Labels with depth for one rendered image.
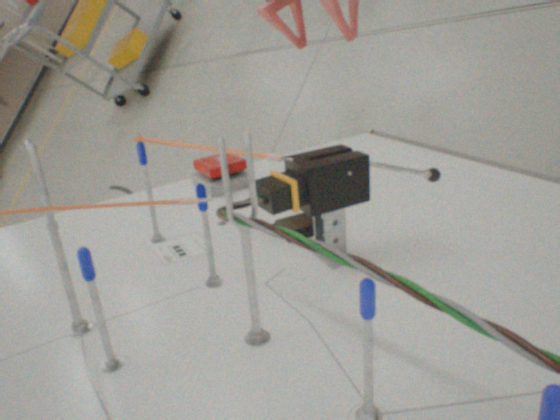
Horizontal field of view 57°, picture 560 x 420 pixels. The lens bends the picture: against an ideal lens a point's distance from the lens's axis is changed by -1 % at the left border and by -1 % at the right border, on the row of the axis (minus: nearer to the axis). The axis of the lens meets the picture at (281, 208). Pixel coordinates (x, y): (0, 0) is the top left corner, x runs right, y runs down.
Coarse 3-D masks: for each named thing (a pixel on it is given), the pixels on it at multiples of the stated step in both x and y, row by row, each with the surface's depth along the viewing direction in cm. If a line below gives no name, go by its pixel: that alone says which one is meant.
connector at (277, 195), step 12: (264, 180) 41; (276, 180) 40; (300, 180) 40; (264, 192) 39; (276, 192) 39; (288, 192) 39; (300, 192) 40; (264, 204) 40; (276, 204) 39; (288, 204) 40; (300, 204) 40
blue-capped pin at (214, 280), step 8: (200, 184) 39; (200, 192) 39; (200, 208) 39; (208, 224) 40; (208, 232) 40; (208, 240) 41; (208, 248) 41; (208, 256) 41; (208, 264) 42; (208, 280) 42; (216, 280) 42
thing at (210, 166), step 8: (200, 160) 63; (208, 160) 62; (216, 160) 62; (232, 160) 62; (240, 160) 61; (200, 168) 62; (208, 168) 60; (216, 168) 60; (232, 168) 61; (240, 168) 61; (208, 176) 60; (216, 176) 60
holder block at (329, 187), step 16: (304, 160) 41; (320, 160) 41; (336, 160) 40; (352, 160) 41; (368, 160) 41; (304, 176) 40; (320, 176) 40; (336, 176) 40; (352, 176) 41; (368, 176) 42; (320, 192) 40; (336, 192) 41; (352, 192) 42; (368, 192) 42; (304, 208) 41; (320, 208) 41; (336, 208) 41
